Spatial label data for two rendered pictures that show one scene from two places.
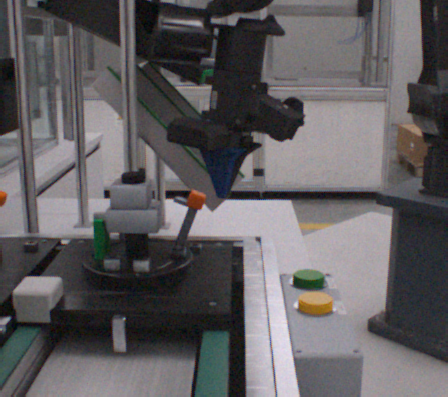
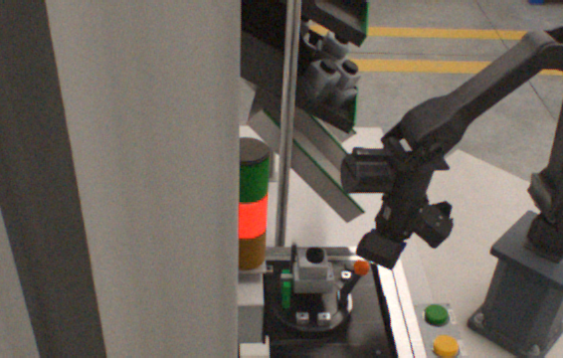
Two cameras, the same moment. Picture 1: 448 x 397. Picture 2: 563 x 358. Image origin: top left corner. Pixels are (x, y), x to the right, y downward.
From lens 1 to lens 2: 65 cm
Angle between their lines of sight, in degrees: 28
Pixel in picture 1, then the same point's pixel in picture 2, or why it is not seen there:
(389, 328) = (484, 329)
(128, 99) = (284, 145)
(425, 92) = (546, 194)
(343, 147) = not seen: outside the picture
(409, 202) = (516, 263)
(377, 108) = not seen: outside the picture
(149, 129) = (298, 161)
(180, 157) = (324, 184)
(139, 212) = (320, 281)
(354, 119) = not seen: outside the picture
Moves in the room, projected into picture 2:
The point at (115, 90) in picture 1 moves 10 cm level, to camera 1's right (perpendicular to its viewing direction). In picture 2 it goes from (269, 129) to (326, 129)
